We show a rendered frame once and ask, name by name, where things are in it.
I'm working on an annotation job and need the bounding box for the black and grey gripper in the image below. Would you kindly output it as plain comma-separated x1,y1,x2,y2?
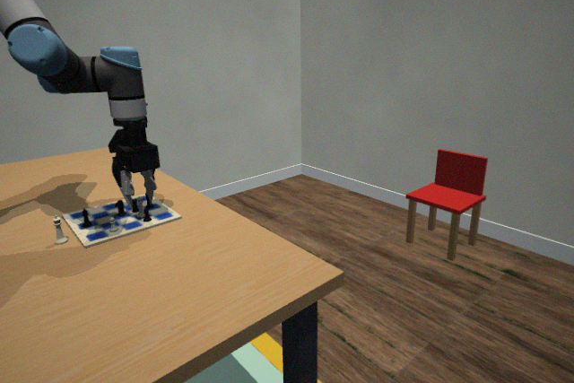
112,117,161,210

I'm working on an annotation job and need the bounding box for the blue and cream chessboard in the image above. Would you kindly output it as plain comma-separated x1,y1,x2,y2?
62,197,182,248

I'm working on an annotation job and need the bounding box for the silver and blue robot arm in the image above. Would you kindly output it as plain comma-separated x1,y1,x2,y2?
0,0,148,121

